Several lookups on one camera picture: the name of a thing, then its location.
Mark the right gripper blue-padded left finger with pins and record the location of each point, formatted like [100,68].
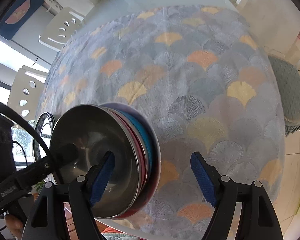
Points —
[98,177]

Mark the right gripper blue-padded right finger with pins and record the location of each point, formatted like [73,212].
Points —
[207,178]

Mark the magenta steel bowl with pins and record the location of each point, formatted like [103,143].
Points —
[94,131]

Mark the pink ceramic bowl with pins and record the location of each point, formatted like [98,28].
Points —
[152,182]

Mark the blue floral plate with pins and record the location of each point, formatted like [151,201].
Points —
[44,127]

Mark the blue steel bowl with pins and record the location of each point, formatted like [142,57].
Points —
[142,135]

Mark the left hand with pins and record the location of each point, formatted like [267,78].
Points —
[14,225]

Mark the white chair near left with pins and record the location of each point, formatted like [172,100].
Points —
[26,91]

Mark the fan-pattern tablecloth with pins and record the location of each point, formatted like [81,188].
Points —
[203,83]

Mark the green fringed cushion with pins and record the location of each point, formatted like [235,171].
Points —
[288,82]

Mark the white chair at head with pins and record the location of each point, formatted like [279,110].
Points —
[61,28]

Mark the blue wall hanging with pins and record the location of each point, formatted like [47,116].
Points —
[17,15]

